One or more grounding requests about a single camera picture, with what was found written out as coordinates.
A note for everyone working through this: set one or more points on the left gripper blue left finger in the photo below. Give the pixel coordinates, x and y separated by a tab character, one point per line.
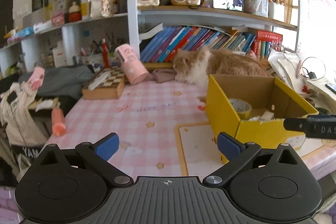
105	148

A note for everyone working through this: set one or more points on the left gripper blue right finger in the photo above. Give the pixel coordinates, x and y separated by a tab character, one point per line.
231	148

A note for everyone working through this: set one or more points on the yellow tape roll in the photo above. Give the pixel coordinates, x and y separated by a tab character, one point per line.
242	108

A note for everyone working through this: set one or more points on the large white power adapter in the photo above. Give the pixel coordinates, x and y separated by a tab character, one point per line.
267	116

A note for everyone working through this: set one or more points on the yellow cardboard box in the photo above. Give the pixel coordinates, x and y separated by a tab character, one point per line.
263	94

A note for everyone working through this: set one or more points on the orange pink bottle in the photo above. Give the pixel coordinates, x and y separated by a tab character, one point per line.
58	123

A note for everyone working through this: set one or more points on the pink checkered tablecloth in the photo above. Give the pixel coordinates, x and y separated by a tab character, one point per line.
164	131

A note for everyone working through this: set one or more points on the wooden chess board box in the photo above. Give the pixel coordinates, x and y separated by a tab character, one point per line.
108	84

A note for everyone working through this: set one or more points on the stack of papers and books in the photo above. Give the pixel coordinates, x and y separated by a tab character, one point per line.
308	77

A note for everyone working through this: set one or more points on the grey clothing pile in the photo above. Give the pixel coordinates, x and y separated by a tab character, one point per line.
64	81

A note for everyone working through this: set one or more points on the pink cylindrical appliance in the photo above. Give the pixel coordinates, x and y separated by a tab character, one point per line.
130	64

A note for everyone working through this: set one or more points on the pink folded cloth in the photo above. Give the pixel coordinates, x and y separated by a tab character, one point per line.
161	75

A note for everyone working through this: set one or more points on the orange white fluffy cat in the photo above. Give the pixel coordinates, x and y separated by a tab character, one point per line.
195	67

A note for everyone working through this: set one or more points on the pink glove on pile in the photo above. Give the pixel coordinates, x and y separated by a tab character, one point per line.
36	79

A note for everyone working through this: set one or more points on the red book box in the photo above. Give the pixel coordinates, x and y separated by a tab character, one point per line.
268	36

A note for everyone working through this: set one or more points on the tablet on shelf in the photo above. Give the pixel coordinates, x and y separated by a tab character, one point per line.
231	5

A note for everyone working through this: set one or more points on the white bookshelf unit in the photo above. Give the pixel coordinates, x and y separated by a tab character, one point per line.
126	25

